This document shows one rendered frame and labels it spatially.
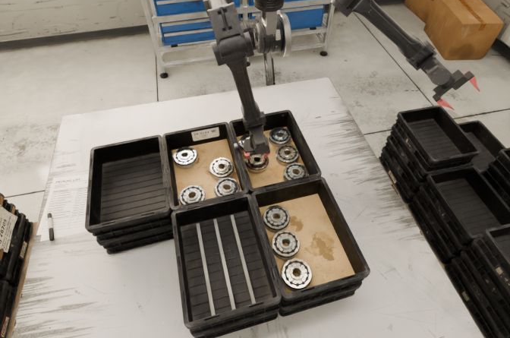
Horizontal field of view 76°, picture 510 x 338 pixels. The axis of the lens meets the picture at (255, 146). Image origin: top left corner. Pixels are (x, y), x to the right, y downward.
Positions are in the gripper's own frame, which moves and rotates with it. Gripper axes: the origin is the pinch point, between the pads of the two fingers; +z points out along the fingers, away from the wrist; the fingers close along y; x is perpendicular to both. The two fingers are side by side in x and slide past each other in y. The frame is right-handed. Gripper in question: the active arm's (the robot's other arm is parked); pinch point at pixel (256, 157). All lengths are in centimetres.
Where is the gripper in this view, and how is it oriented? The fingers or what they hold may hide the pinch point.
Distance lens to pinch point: 143.6
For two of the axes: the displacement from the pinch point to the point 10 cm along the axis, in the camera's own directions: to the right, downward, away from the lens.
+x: -1.4, -7.6, 6.4
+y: 9.9, -1.1, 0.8
